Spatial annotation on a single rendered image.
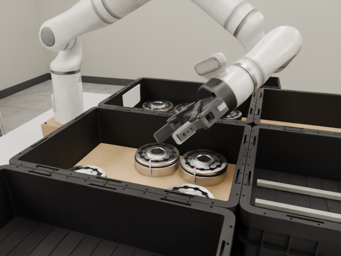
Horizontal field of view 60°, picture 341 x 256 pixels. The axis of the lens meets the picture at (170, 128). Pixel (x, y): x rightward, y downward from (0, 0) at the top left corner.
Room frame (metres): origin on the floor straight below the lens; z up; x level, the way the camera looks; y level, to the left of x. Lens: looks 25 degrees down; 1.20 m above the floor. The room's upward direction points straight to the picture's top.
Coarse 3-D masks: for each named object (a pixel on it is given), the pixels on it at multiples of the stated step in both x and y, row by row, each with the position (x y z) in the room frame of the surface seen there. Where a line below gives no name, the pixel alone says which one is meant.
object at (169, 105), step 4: (152, 100) 0.95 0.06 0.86; (156, 100) 0.95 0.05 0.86; (160, 100) 0.95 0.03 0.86; (144, 104) 0.91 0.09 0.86; (148, 104) 0.91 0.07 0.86; (168, 104) 0.92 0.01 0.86; (172, 104) 0.91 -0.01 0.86; (144, 108) 0.88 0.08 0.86; (148, 108) 0.88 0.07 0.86; (156, 108) 0.88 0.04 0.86; (160, 108) 0.88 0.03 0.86; (164, 108) 0.88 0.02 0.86; (168, 108) 0.88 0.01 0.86
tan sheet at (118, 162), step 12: (108, 144) 0.69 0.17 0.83; (96, 156) 0.63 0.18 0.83; (108, 156) 0.63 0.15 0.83; (120, 156) 0.63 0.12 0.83; (132, 156) 0.63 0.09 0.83; (180, 156) 0.63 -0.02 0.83; (108, 168) 0.58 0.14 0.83; (120, 168) 0.58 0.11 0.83; (132, 168) 0.58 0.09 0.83; (228, 168) 0.58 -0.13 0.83; (132, 180) 0.53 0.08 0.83; (144, 180) 0.53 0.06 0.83; (156, 180) 0.53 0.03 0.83; (168, 180) 0.53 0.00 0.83; (180, 180) 0.53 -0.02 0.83; (228, 180) 0.53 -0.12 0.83; (216, 192) 0.49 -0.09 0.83; (228, 192) 0.49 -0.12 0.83
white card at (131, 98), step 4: (132, 88) 0.91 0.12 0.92; (136, 88) 0.93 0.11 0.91; (128, 92) 0.88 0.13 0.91; (132, 92) 0.90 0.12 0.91; (136, 92) 0.93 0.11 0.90; (124, 96) 0.85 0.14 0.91; (128, 96) 0.87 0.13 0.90; (132, 96) 0.90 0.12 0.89; (136, 96) 0.93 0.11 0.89; (124, 100) 0.85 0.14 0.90; (128, 100) 0.87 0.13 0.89; (132, 100) 0.90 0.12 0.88; (136, 100) 0.93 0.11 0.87; (124, 104) 0.85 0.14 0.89; (128, 104) 0.87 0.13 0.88; (132, 104) 0.90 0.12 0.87; (136, 104) 0.92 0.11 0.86
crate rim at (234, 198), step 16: (128, 112) 0.68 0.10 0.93; (144, 112) 0.67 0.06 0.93; (64, 128) 0.58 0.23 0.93; (32, 144) 0.50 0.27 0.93; (16, 160) 0.44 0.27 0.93; (240, 160) 0.44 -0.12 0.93; (80, 176) 0.39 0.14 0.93; (96, 176) 0.39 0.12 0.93; (240, 176) 0.39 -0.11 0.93; (160, 192) 0.35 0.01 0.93; (176, 192) 0.35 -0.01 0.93; (240, 192) 0.35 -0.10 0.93
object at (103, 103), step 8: (136, 80) 0.96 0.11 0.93; (152, 80) 0.98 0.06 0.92; (160, 80) 0.97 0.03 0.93; (168, 80) 0.96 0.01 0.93; (176, 80) 0.96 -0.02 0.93; (128, 88) 0.88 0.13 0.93; (112, 96) 0.80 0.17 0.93; (256, 96) 0.80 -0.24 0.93; (104, 104) 0.73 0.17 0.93; (160, 112) 0.67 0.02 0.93; (168, 112) 0.67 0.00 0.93; (248, 112) 0.67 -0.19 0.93; (224, 120) 0.62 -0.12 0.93; (232, 120) 0.62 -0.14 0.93; (240, 120) 0.62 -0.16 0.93; (248, 120) 0.62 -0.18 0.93
